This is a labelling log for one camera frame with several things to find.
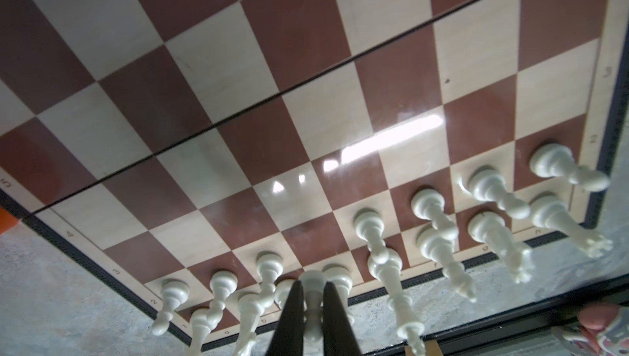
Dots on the chess board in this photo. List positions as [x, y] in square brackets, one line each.
[230, 144]

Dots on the white pawn tall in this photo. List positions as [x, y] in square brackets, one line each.
[369, 227]

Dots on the pink haired doll figure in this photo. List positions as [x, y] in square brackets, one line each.
[603, 330]

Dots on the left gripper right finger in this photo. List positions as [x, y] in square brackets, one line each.
[339, 339]

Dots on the white pawn right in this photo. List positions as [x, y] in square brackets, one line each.
[429, 204]

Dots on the orange plastic tray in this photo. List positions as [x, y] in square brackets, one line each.
[7, 221]

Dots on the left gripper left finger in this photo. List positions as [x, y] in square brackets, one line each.
[288, 337]

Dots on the wooden letter block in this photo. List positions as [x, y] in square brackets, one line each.
[429, 348]

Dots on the white queen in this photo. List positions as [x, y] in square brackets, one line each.
[408, 326]

